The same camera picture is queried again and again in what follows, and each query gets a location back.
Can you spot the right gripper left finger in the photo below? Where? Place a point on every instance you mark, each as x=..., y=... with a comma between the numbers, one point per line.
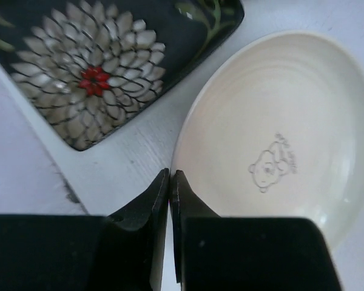
x=121, y=251

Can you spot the black floral square plate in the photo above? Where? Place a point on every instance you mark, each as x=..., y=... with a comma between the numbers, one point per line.
x=89, y=67

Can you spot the cream round plate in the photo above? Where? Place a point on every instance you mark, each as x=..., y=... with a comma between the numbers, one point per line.
x=278, y=130

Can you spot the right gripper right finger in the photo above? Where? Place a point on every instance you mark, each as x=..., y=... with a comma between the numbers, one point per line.
x=215, y=253

